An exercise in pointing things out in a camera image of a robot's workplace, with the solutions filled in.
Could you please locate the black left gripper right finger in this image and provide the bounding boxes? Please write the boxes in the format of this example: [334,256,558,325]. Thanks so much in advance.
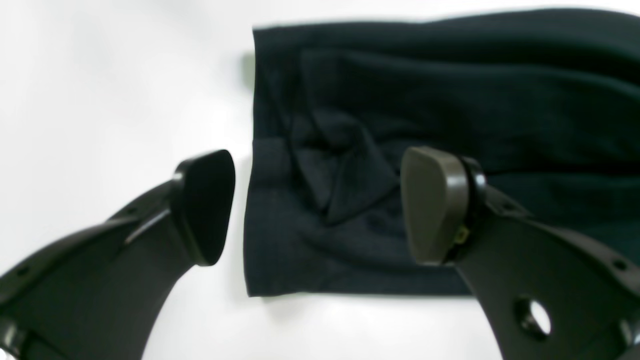
[401,146,640,360]

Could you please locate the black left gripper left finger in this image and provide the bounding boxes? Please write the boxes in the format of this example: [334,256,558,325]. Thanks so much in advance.
[0,150,236,360]

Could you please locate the black T-shirt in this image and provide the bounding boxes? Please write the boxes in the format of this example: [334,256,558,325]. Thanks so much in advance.
[243,8,640,297]

